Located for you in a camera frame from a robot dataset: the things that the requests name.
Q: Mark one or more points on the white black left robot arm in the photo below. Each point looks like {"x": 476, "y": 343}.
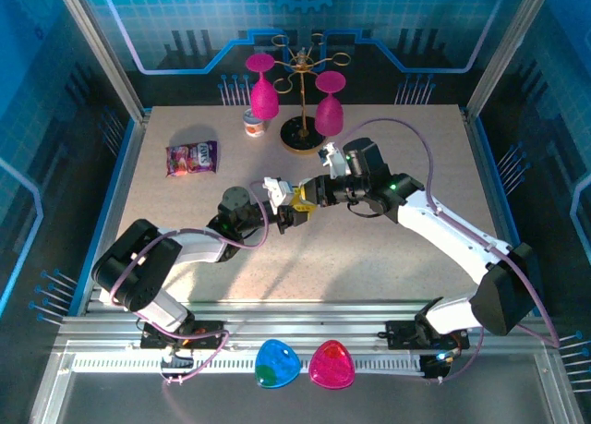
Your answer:
{"x": 198, "y": 246}

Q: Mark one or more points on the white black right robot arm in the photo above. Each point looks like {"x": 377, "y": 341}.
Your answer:
{"x": 443, "y": 230}

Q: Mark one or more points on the gold wine glass rack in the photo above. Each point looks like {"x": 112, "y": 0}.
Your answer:
{"x": 302, "y": 135}

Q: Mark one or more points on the pink wine glass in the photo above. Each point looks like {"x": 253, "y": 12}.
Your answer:
{"x": 264, "y": 100}
{"x": 329, "y": 117}

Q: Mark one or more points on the purple candy bag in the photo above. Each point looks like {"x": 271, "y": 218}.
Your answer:
{"x": 191, "y": 158}

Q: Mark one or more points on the small white yogurt cup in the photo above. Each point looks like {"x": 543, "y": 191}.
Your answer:
{"x": 254, "y": 127}

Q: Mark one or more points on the pink translucent triangular box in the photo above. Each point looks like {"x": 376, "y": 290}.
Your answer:
{"x": 331, "y": 365}

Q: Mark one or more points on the blue translucent triangular box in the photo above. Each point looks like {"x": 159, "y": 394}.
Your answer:
{"x": 277, "y": 364}

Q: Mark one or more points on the small black controller board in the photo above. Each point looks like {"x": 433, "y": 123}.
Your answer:
{"x": 436, "y": 366}

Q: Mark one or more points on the long aluminium base rail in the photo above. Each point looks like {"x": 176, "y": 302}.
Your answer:
{"x": 300, "y": 322}

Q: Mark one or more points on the aluminium table side rail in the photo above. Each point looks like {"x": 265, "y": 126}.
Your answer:
{"x": 127, "y": 174}
{"x": 488, "y": 165}

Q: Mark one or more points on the aluminium frame post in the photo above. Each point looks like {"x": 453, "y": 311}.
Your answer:
{"x": 506, "y": 50}
{"x": 102, "y": 50}

